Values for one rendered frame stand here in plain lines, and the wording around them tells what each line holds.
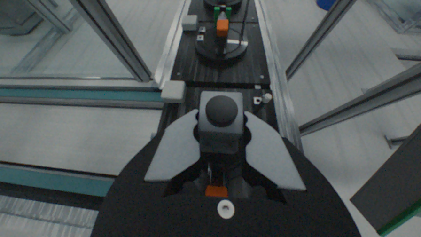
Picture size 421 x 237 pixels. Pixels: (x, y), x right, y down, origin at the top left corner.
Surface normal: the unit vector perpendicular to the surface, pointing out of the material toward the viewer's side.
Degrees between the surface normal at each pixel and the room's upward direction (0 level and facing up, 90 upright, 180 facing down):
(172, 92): 0
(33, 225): 0
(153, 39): 0
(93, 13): 90
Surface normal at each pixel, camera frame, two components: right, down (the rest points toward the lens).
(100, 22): -0.07, 0.92
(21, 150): -0.02, -0.38
